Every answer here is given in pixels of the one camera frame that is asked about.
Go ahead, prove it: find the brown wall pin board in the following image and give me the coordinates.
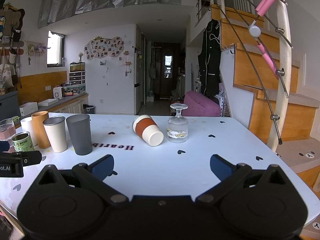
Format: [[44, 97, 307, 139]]
[[1, 3, 25, 44]]

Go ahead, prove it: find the purple pouf seat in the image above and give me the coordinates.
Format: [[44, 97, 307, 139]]
[[182, 91, 220, 117]]

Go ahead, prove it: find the white cup with metal rim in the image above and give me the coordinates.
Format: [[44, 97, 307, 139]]
[[43, 116, 67, 153]]

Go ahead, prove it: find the green labelled tin can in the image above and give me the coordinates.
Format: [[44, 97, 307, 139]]
[[11, 132, 34, 152]]

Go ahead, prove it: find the small white cup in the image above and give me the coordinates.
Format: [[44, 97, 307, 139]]
[[20, 116, 37, 146]]

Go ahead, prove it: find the white small appliance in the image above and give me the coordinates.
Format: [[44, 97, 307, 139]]
[[53, 87, 64, 99]]

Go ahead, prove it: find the black hanging coat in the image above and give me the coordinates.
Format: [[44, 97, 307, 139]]
[[198, 19, 221, 98]]

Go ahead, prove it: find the clear upturned stemmed glass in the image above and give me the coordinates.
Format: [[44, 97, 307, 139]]
[[167, 103, 189, 143]]

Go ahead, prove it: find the pink foam tube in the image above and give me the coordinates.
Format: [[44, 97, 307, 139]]
[[257, 44, 279, 79], [255, 0, 275, 17]]

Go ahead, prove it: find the small drawer organiser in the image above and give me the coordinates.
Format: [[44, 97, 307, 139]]
[[68, 62, 86, 86]]

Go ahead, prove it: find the dark grey plastic cup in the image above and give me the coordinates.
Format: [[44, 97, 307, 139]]
[[66, 114, 93, 155]]

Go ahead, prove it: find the pink foam tube upper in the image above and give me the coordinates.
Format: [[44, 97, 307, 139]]
[[255, 0, 275, 17]]

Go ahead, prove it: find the white box on counter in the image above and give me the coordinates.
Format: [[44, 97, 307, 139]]
[[19, 102, 38, 116]]

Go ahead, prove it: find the cream cup with brown sleeve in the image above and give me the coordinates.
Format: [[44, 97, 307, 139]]
[[132, 114, 164, 147]]

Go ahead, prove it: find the tan bamboo cup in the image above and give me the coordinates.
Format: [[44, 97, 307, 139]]
[[31, 111, 50, 149]]

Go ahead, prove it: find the pink foam tube lower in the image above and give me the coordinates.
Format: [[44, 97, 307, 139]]
[[257, 44, 279, 79]]

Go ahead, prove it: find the dark waste bin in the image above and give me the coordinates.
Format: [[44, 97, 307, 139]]
[[83, 104, 95, 114]]

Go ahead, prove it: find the white stair post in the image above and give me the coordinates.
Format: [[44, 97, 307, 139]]
[[267, 1, 292, 152]]

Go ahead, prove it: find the cloud shaped photo board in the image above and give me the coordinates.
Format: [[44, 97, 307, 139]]
[[84, 36, 124, 60]]

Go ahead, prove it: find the clear glass with pink drink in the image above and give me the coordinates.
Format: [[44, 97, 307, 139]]
[[0, 118, 16, 141]]

